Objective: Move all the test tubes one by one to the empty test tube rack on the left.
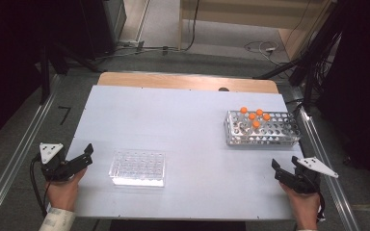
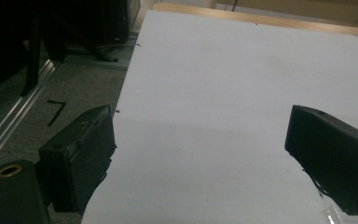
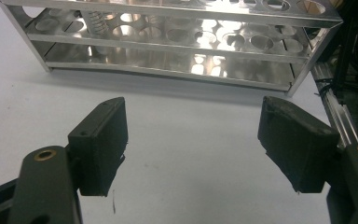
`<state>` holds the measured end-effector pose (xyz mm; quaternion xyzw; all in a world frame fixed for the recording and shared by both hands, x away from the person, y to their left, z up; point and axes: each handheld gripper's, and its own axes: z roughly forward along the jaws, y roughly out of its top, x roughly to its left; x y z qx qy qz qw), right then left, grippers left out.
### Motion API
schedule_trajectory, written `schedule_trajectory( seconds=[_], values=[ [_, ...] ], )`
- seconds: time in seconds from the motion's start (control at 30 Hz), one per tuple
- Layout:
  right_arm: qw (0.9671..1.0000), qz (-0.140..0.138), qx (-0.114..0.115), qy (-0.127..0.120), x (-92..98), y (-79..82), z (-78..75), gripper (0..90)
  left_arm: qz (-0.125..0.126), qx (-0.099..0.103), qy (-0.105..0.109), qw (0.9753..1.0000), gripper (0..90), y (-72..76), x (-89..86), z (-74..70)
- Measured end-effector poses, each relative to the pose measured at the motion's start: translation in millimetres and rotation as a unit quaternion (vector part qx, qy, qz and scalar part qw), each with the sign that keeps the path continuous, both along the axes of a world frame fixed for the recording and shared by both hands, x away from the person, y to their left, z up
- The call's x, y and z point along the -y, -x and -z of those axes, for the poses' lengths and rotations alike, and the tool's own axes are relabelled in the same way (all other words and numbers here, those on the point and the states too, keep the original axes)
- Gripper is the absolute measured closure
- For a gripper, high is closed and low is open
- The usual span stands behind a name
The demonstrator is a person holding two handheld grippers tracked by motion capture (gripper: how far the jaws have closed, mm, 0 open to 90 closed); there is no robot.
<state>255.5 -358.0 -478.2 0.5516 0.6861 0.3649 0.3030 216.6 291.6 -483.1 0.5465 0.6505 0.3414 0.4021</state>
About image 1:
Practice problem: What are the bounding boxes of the metal tube rack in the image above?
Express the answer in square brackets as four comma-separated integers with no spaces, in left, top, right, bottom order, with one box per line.
[224,110,302,147]

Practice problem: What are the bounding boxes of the right hand-held gripper black cable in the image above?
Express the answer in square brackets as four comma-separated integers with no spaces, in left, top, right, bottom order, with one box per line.
[314,182,328,224]

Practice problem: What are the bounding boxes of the dark grey cabinet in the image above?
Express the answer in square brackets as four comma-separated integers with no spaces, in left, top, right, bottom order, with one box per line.
[76,0,128,61]

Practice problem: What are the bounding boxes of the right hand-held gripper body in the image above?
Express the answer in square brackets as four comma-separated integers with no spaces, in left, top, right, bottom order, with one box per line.
[289,156,339,195]

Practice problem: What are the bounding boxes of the white floor cable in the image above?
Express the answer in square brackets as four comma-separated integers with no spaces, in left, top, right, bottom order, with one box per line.
[244,39,291,67]

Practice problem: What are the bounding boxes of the left hand-held gripper black cable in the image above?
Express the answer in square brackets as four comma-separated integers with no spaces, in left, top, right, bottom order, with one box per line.
[29,153,51,218]

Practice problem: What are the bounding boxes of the aluminium floor rail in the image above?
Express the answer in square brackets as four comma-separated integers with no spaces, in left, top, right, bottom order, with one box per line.
[0,74,63,231]
[291,88,362,231]

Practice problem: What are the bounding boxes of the hand-held gripper black cable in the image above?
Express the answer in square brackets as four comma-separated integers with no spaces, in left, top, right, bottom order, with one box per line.
[29,153,51,218]
[314,182,328,224]

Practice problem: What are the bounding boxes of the hanging black cable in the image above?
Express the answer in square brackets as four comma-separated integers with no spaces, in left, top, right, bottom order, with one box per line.
[182,0,202,52]

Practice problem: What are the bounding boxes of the person's right hand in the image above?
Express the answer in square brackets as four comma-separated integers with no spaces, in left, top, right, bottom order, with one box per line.
[278,182,322,230]

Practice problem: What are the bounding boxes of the light wooden furniture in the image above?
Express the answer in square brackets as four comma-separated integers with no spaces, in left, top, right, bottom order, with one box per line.
[177,0,335,62]

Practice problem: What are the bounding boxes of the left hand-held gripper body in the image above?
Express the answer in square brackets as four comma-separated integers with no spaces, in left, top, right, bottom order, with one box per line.
[39,142,79,183]

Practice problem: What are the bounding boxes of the clear plastic well plate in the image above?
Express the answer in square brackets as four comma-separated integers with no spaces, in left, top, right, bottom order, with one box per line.
[108,149,167,188]

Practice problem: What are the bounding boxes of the grey floor cables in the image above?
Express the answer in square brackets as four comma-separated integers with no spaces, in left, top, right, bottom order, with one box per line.
[92,38,181,63]

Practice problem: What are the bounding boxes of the person's left hand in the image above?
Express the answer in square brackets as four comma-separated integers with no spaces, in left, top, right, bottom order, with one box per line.
[44,167,88,213]

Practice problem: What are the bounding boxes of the black metal stand with cables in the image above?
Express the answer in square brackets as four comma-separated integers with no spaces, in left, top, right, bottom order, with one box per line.
[252,0,346,114]

